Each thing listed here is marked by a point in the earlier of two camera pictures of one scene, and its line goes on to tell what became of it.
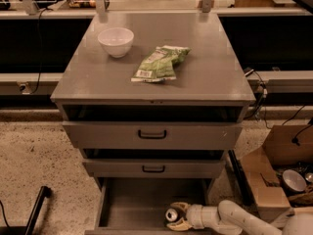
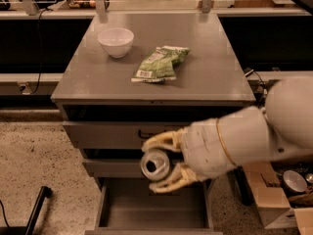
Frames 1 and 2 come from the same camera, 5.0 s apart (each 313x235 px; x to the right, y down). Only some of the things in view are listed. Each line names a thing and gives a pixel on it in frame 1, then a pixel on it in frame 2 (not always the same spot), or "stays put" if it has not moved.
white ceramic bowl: [116, 41] stays put
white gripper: [195, 216] → [202, 148]
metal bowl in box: [292, 181] stays put
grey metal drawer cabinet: [154, 101] stays put
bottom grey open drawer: [138, 206] stays put
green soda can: [171, 214] → [155, 164]
